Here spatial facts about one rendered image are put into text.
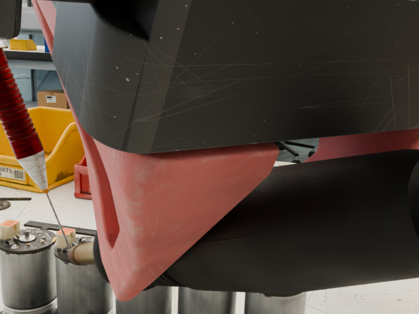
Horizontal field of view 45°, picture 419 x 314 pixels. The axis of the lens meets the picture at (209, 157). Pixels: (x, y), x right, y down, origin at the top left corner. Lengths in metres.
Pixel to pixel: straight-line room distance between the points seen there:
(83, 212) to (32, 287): 0.21
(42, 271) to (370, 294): 0.20
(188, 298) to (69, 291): 0.05
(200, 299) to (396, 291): 0.17
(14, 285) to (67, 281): 0.03
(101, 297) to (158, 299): 0.03
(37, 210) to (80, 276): 0.24
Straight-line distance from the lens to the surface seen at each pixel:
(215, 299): 0.21
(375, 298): 0.34
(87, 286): 0.23
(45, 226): 0.26
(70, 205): 0.47
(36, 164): 0.21
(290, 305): 0.20
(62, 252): 0.23
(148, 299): 0.22
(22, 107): 0.21
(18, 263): 0.24
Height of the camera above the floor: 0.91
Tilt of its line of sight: 14 degrees down
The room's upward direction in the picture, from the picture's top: 2 degrees clockwise
